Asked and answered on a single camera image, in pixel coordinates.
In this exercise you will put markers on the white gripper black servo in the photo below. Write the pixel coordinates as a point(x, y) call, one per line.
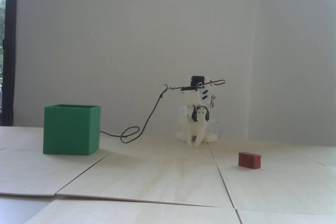
point(198, 126)

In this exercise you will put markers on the red rectangular block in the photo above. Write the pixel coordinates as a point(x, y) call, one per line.
point(249, 160)

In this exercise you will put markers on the green open box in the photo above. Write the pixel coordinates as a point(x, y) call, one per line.
point(68, 132)

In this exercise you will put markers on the light plywood sheet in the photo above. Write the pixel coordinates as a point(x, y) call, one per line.
point(131, 213)
point(283, 187)
point(157, 176)
point(26, 171)
point(288, 218)

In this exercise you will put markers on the white backdrop board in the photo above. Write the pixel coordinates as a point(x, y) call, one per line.
point(105, 37)

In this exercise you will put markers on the dark wrist camera board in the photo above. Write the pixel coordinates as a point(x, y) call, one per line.
point(189, 88)

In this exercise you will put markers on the black window frame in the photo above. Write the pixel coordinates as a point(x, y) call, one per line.
point(10, 50)

